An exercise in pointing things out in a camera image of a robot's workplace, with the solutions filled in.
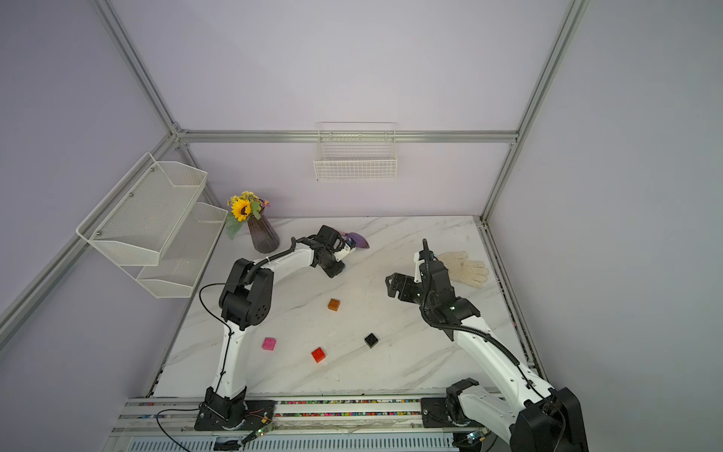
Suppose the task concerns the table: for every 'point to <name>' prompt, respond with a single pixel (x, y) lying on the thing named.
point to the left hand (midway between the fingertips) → (335, 267)
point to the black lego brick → (371, 340)
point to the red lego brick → (318, 355)
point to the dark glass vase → (264, 235)
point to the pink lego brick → (269, 343)
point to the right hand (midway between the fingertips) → (400, 285)
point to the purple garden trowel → (359, 240)
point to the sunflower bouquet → (242, 206)
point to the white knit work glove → (471, 273)
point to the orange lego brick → (333, 304)
